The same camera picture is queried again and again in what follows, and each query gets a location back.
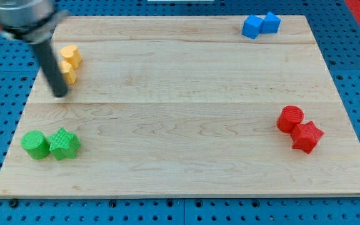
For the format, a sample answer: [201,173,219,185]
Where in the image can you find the blue cube block left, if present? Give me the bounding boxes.
[241,15,264,39]

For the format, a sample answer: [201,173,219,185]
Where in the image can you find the yellow hexagon block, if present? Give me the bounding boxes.
[59,61,77,85]

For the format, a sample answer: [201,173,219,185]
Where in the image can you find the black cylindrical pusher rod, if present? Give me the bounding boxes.
[31,39,69,98]

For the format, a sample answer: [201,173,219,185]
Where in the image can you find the green cylinder block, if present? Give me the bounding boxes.
[21,130,50,160]

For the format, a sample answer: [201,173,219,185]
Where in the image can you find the green star block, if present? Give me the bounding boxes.
[47,127,81,161]

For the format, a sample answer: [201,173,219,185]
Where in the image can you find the blue cube block right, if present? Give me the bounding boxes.
[260,12,281,34]

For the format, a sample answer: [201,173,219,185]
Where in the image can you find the red star block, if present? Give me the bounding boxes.
[290,121,324,154]

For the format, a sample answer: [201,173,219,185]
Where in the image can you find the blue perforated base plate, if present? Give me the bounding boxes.
[0,0,360,224]

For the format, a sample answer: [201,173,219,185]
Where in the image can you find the wooden board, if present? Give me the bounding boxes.
[0,16,360,199]

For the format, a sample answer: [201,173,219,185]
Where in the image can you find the yellow heart block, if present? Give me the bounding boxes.
[61,45,83,69]

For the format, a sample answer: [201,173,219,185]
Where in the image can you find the red cylinder block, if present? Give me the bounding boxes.
[276,105,304,134]

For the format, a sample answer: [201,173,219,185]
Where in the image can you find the blue cube block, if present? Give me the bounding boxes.
[241,15,264,39]
[260,12,281,34]

